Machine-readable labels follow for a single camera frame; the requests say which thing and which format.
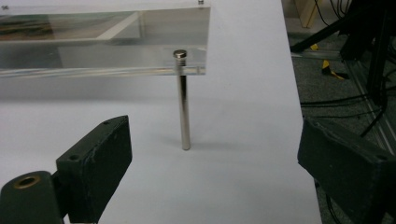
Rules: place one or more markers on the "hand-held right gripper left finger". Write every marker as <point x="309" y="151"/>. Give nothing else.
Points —
<point x="96" y="168"/>

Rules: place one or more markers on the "metal shelf leg post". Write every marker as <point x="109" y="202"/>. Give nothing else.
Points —
<point x="184" y="102"/>

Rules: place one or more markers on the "black metal stand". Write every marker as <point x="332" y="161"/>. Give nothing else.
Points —
<point x="364" y="34"/>

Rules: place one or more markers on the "clear acrylic raised shelf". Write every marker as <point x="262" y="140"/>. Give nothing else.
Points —
<point x="102" y="40"/>

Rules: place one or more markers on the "yellow and black floor tape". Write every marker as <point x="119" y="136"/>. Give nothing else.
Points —
<point x="331" y="71"/>

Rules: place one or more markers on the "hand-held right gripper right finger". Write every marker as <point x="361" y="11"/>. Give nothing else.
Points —
<point x="345" y="174"/>

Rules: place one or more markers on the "wooden furniture leg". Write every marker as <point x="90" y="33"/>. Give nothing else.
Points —
<point x="306" y="12"/>

